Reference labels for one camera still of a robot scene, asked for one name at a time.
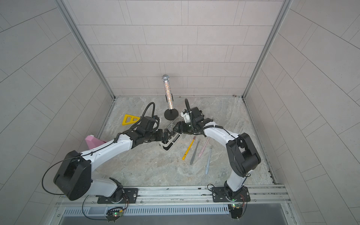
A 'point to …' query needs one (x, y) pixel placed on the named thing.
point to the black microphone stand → (171, 114)
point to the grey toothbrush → (195, 149)
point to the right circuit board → (236, 210)
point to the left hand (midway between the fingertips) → (169, 134)
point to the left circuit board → (114, 213)
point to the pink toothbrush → (203, 147)
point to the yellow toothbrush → (188, 148)
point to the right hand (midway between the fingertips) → (177, 129)
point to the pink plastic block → (93, 142)
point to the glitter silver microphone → (166, 78)
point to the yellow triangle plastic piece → (129, 119)
